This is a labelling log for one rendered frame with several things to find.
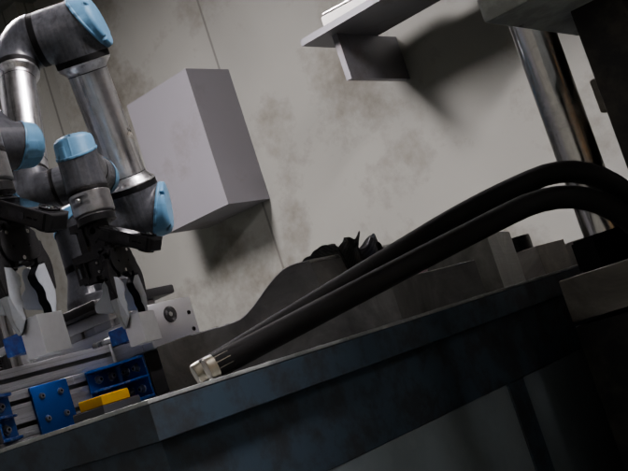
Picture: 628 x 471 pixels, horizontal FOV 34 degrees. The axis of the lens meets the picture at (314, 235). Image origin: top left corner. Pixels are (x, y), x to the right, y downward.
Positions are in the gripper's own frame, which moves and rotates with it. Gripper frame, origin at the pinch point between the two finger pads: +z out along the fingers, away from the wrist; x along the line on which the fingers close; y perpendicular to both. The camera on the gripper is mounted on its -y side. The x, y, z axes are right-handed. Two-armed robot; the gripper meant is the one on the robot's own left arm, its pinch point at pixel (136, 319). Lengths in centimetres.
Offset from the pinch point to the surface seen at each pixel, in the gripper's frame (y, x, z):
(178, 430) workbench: -51, 76, 18
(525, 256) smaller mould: -53, -73, 10
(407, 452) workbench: -58, 41, 30
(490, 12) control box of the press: -84, 47, -13
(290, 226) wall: 124, -355, -54
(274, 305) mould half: -31.6, 9.9, 6.4
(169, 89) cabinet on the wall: 155, -329, -145
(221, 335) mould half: -19.4, 7.0, 8.2
